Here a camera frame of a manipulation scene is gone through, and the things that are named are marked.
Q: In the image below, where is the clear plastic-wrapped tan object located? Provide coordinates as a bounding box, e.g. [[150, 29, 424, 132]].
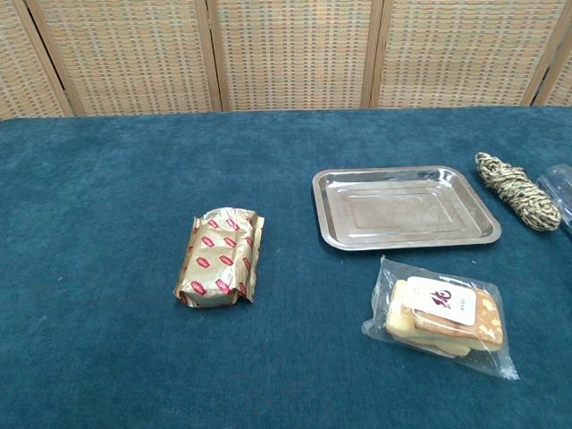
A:
[[360, 255, 520, 381]]

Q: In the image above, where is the gold red-printed snack package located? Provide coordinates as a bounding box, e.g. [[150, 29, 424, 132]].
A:
[[172, 207, 265, 310]]

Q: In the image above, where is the silver metal tray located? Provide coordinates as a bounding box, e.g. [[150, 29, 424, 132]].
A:
[[311, 165, 502, 251]]

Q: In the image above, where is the woven folding screen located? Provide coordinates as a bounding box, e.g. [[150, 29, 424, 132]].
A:
[[0, 0, 572, 120]]

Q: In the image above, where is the blue table cloth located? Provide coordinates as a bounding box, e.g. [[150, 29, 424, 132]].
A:
[[0, 105, 572, 429]]

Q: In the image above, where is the clear plastic bottle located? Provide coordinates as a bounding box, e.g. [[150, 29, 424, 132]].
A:
[[535, 164, 572, 238]]

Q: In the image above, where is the beige braided rope bundle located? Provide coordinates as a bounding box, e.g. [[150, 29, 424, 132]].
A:
[[474, 151, 562, 232]]

